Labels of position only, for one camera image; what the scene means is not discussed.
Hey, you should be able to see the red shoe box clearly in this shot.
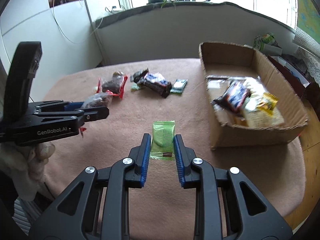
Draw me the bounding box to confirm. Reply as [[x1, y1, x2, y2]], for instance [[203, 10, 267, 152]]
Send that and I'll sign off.
[[268, 56, 310, 88]]

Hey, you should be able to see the snickers bar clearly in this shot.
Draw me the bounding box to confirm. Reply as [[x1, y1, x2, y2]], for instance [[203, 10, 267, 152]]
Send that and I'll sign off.
[[211, 81, 251, 114], [136, 72, 172, 98]]

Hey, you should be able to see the green paper bag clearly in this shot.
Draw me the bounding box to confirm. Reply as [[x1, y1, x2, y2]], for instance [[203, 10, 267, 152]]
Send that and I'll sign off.
[[253, 33, 283, 56]]

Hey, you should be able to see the white lace cloth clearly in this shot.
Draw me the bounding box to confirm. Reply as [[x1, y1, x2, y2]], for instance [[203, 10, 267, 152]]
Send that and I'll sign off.
[[292, 27, 319, 85]]

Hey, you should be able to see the gloved left hand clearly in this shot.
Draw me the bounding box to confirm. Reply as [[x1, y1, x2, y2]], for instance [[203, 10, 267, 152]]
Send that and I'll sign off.
[[1, 142, 55, 202]]

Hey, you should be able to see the green candy packet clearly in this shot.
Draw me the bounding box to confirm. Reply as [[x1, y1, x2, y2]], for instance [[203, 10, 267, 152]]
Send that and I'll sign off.
[[150, 120, 175, 160]]

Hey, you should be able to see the yellow jelly cup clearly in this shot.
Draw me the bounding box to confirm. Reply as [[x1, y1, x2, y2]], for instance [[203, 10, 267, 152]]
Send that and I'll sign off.
[[131, 83, 144, 92]]

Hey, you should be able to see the white cable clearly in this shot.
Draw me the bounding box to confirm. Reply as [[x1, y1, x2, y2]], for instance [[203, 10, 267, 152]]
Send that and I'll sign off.
[[49, 0, 121, 46]]

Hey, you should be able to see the black candy wrapper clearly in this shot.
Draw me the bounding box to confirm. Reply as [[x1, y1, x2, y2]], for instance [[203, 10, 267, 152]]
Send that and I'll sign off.
[[130, 68, 149, 84]]

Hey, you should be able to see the cardboard box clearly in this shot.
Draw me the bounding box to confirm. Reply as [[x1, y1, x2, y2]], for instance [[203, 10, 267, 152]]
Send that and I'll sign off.
[[199, 42, 308, 148]]

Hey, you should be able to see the map poster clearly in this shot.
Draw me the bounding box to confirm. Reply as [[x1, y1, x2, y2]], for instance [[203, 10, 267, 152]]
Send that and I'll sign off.
[[297, 0, 319, 43]]

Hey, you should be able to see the yellow snack packet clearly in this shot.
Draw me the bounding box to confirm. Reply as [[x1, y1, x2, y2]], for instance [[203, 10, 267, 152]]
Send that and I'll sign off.
[[256, 92, 278, 116]]

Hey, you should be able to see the bread loaf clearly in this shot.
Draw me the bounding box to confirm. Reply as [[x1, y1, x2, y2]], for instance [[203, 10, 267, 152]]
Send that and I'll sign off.
[[206, 75, 285, 129]]

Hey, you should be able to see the dark dried fruit bag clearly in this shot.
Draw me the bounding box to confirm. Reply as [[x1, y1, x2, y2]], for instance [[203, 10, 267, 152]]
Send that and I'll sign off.
[[81, 93, 113, 109]]

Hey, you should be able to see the teal candy packet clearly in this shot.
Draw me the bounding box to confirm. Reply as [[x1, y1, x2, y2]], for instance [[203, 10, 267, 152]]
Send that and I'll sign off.
[[170, 79, 188, 94]]

